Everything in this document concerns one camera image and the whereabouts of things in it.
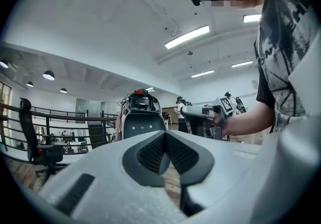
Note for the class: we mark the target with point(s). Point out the person's right hand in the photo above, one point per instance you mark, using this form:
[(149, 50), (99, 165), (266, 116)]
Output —
[(220, 118)]

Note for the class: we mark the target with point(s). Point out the person's grey patterned t-shirt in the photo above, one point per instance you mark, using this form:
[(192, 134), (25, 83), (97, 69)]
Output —
[(283, 49)]

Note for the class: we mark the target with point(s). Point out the grey machine with red top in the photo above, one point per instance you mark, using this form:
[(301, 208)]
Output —
[(144, 117)]

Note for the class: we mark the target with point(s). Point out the person's right forearm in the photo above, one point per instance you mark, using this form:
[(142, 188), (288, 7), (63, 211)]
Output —
[(248, 121)]

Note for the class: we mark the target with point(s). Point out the glass wall panel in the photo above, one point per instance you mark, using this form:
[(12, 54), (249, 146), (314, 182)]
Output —
[(87, 106)]

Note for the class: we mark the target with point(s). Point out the black pendant lamp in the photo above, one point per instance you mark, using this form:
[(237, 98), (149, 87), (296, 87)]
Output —
[(3, 64), (63, 90), (48, 75), (29, 84)]

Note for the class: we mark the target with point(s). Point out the long ceiling light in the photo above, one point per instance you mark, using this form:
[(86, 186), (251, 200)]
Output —
[(202, 73), (242, 64), (186, 37), (252, 18)]

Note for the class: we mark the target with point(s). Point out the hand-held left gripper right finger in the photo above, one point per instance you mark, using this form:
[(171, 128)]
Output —
[(225, 162)]

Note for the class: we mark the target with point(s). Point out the black office chair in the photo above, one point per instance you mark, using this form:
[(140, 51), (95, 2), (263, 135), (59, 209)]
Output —
[(31, 132)]

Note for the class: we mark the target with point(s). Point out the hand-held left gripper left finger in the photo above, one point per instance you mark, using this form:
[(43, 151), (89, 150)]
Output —
[(110, 193)]

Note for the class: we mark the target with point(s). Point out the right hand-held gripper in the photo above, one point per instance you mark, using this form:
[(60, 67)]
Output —
[(227, 105)]

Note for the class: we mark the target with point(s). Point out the dark metal railing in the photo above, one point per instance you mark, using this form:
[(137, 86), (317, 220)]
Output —
[(62, 117)]

